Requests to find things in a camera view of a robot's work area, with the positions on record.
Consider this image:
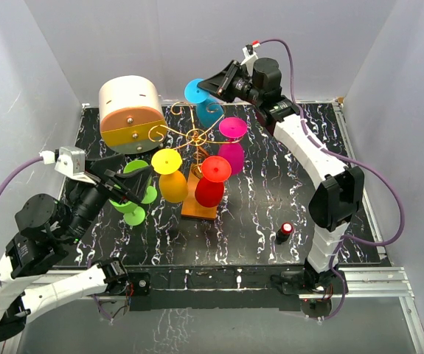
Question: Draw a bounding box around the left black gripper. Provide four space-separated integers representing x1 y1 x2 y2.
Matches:
63 153 155 243

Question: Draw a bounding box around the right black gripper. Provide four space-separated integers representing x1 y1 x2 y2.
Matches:
198 61 263 107

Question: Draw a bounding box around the blue wine glass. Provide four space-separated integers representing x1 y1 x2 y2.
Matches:
184 78 223 128

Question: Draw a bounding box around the green wine glass front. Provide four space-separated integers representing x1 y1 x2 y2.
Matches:
109 199 146 226

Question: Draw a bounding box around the green wine glass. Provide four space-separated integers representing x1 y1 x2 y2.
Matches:
109 199 146 226
123 159 157 204

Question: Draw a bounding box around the magenta wine glass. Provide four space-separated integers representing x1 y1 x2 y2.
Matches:
218 117 247 176

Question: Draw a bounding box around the orange wine glass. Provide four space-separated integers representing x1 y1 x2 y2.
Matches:
151 148 188 203

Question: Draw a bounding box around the red wine glass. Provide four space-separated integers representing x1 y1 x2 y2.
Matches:
195 156 232 207

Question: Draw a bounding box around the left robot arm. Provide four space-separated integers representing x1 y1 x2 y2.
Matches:
0 147 153 342

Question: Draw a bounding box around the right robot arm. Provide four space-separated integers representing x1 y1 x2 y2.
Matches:
197 58 364 293

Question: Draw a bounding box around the green wine glass rear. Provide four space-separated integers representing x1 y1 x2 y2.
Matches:
123 159 157 204

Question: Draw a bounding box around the orange wooden rack base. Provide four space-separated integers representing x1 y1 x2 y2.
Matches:
181 164 218 221

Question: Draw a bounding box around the round cream drawer cabinet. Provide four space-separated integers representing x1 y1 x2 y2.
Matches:
99 75 167 155

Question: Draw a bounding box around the small red-capped black bottle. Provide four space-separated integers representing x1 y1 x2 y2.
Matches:
276 223 294 244

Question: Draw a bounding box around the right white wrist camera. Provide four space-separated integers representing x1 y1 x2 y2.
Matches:
240 41 260 72

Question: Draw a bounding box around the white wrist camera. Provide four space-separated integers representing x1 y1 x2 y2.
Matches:
39 146 96 184
240 41 260 72

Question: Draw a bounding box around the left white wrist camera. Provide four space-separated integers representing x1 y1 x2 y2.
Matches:
39 146 96 184

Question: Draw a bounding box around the gold wire glass rack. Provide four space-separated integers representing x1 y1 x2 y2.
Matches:
147 102 228 177

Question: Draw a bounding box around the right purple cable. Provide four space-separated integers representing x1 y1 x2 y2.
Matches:
257 38 406 320

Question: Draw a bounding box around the black front mounting rail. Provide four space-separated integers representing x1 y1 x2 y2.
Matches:
93 257 341 314

